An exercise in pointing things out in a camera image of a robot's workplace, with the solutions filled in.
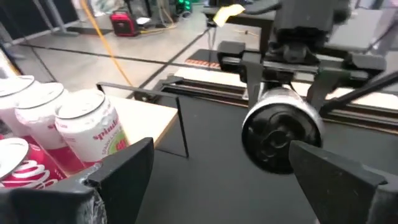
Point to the wooden side board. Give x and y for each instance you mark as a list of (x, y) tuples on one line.
[(202, 76)]

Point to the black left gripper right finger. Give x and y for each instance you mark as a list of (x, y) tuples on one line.
[(348, 199)]

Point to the red Coca-Cola can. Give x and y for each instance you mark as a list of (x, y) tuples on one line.
[(28, 174)]

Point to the pink white Spindrift can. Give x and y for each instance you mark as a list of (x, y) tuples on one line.
[(90, 130), (12, 99), (40, 115)]

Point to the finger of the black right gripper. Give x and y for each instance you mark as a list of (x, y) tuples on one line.
[(255, 84), (323, 87)]

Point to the red portable box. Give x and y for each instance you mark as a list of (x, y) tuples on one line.
[(124, 25)]

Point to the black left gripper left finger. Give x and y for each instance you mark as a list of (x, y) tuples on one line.
[(46, 207)]

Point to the yellow tape tag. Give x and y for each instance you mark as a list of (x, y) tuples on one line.
[(228, 14)]

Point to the black computer green lights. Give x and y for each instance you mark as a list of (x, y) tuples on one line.
[(183, 4)]

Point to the wooden shelf black legs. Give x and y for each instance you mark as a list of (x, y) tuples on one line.
[(143, 118)]

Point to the tall silver Celsius can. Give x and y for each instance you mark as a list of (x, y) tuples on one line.
[(276, 137)]

